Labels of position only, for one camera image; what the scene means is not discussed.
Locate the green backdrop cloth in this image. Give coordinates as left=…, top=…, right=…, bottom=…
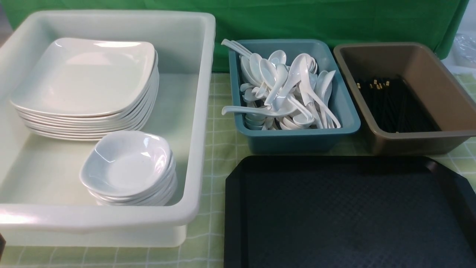
left=1, top=0, right=469, bottom=72

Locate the pile of white soup spoons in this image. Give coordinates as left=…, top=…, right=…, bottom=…
left=222, top=39, right=342, bottom=131

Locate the stack of white plates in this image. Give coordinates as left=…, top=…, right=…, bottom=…
left=15, top=53, right=160, bottom=142

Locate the green checkered tablecloth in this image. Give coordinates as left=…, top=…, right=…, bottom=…
left=0, top=73, right=476, bottom=268

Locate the teal plastic spoon bin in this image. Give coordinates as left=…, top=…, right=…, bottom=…
left=228, top=39, right=361, bottom=154

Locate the brown plastic chopstick bin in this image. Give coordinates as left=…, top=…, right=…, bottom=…
left=334, top=42, right=476, bottom=155

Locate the black serving tray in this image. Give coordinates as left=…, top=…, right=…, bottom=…
left=224, top=156, right=476, bottom=268

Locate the large white square plate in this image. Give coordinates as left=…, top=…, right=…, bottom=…
left=10, top=38, right=156, bottom=117

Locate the pile of black chopsticks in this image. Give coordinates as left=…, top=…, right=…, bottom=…
left=355, top=75, right=441, bottom=133

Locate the small white square bowl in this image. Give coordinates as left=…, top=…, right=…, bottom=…
left=79, top=131, right=176, bottom=197

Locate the large white plastic tub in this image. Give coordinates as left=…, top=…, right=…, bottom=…
left=0, top=10, right=216, bottom=248

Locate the stack of small white bowls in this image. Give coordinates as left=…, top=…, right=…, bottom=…
left=88, top=154, right=178, bottom=206

